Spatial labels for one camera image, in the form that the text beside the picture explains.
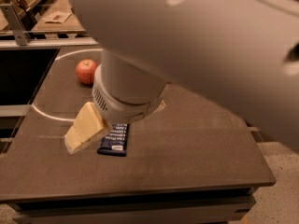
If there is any wooden background table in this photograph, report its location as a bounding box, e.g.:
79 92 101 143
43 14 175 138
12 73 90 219
33 0 84 32

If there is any blue rxbar blueberry wrapper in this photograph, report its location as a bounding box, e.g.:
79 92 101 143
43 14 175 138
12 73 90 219
97 123 130 157

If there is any white paper envelope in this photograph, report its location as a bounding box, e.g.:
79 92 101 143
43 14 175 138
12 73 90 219
42 11 71 24

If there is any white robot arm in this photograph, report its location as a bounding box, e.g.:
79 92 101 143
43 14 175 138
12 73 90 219
69 0 299 149

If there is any left metal bracket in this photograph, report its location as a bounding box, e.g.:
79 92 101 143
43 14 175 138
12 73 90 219
0 4 30 46

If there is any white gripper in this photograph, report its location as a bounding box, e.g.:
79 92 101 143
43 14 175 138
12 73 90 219
64 63 170 154

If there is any white circle marking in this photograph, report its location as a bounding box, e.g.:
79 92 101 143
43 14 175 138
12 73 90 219
32 48 102 122

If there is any red apple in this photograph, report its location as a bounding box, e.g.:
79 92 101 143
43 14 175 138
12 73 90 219
75 59 97 85

